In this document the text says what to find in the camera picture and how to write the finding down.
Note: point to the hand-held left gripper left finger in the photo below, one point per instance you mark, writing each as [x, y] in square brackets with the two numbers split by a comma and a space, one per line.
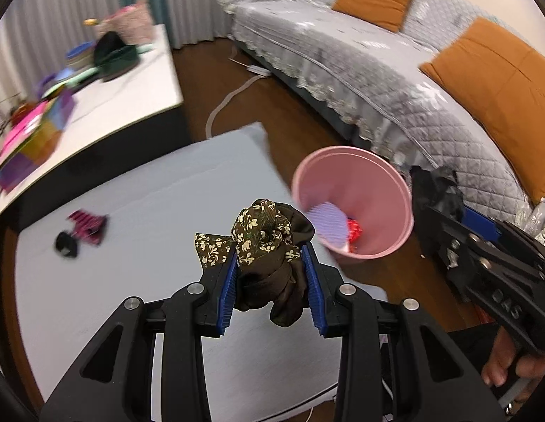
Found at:
[227, 292]

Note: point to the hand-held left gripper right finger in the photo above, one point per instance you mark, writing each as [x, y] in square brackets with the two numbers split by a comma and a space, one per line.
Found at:
[314, 292]

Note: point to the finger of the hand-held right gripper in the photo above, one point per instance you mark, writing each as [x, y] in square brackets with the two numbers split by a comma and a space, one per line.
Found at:
[457, 250]
[481, 224]

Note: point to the black plastic bag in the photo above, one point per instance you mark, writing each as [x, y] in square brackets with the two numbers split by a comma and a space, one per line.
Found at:
[435, 189]

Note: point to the brown floral cloth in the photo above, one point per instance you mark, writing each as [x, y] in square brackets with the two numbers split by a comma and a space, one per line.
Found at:
[263, 237]

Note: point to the purple foam net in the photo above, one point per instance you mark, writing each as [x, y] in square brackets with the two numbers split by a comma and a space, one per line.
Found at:
[327, 220]

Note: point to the red plastic bag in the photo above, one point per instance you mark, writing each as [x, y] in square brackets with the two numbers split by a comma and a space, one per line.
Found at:
[354, 231]

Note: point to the pink plastic bin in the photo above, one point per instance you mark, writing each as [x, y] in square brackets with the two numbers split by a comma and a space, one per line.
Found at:
[343, 176]

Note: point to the person's right hand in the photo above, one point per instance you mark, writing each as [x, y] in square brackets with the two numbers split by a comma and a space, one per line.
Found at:
[496, 365]

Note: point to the pink striped sock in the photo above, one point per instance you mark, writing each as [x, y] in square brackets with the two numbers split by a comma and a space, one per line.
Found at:
[88, 226]

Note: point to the small black item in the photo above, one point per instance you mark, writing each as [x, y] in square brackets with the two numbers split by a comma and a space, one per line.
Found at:
[67, 245]

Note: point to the grey quilted sofa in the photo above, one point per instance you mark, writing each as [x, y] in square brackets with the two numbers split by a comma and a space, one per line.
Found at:
[365, 66]

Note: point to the white coffee table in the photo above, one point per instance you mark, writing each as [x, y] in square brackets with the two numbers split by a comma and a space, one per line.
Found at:
[123, 110]

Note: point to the white power strip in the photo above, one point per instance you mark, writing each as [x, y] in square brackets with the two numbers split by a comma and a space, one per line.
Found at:
[252, 68]

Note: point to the colourful cardboard box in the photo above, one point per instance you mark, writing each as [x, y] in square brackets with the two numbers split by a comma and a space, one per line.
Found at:
[39, 145]

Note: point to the pink flat box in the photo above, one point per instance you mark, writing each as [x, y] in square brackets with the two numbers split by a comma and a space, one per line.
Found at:
[22, 132]

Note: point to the mint green tray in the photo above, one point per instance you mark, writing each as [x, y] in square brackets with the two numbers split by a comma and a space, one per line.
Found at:
[79, 77]

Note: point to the black hat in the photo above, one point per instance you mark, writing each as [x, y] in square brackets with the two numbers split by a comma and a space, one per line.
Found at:
[107, 46]

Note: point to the purple plastic container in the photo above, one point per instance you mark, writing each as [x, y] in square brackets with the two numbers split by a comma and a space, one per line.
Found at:
[52, 81]

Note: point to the blue plastic bowls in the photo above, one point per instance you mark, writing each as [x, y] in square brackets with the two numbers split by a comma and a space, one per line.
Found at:
[79, 55]

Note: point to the pink woven basket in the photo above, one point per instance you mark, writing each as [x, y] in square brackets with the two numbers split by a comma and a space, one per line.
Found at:
[132, 22]

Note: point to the grey white curtain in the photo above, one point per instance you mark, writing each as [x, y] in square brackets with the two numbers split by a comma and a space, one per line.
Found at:
[202, 0]

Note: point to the yellow ornament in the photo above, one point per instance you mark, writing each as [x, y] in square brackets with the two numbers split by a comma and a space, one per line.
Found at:
[91, 22]

